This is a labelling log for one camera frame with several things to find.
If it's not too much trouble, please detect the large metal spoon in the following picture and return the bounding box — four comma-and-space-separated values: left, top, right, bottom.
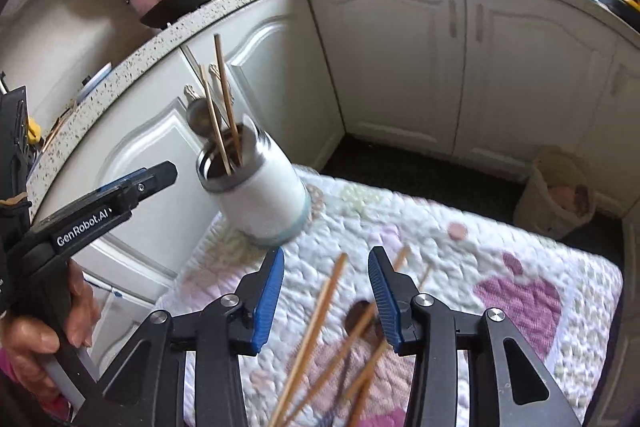
186, 98, 215, 142

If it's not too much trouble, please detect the magenta sleeve forearm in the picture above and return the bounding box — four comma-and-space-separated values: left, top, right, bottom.
1, 351, 68, 426

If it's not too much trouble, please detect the person's left hand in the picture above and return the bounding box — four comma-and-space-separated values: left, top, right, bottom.
1, 260, 101, 403

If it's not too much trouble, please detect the white cabinet door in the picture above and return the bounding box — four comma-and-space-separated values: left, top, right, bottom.
37, 51, 218, 301

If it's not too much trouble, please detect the white insulated food jar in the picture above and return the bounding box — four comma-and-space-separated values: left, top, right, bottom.
196, 115, 311, 247

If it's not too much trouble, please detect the brown wooden chopstick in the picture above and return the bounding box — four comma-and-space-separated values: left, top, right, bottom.
344, 263, 434, 427
268, 253, 348, 427
282, 246, 412, 427

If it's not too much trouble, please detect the small metal spoon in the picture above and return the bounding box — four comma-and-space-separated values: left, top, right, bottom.
344, 300, 384, 345

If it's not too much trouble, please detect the quilted patchwork cloth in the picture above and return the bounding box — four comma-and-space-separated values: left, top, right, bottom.
160, 171, 623, 426

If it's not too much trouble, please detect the woven basket on floor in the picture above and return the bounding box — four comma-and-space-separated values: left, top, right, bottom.
513, 146, 596, 239

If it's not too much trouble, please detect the silver cabinet handle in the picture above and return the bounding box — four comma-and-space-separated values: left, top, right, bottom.
183, 84, 202, 104

